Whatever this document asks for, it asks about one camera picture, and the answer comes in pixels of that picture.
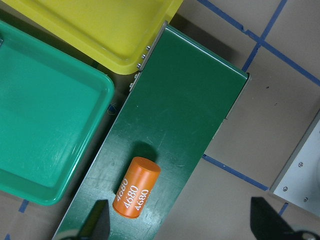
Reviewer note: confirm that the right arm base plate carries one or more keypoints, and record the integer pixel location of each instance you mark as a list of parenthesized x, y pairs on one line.
[(299, 180)]

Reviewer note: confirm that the green conveyor belt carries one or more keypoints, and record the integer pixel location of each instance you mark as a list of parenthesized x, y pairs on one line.
[(176, 105)]

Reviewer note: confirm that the yellow plastic tray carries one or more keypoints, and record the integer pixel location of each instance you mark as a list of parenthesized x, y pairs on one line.
[(115, 33)]

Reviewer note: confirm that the orange cylinder with 4680 print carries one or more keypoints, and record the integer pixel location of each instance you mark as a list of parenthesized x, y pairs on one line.
[(135, 188)]

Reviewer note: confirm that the green plastic tray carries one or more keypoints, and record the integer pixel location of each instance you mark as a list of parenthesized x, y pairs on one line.
[(51, 105)]

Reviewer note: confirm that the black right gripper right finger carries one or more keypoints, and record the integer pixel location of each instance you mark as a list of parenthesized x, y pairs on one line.
[(267, 224)]

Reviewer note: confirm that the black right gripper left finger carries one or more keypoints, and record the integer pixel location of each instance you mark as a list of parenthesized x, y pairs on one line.
[(97, 225)]

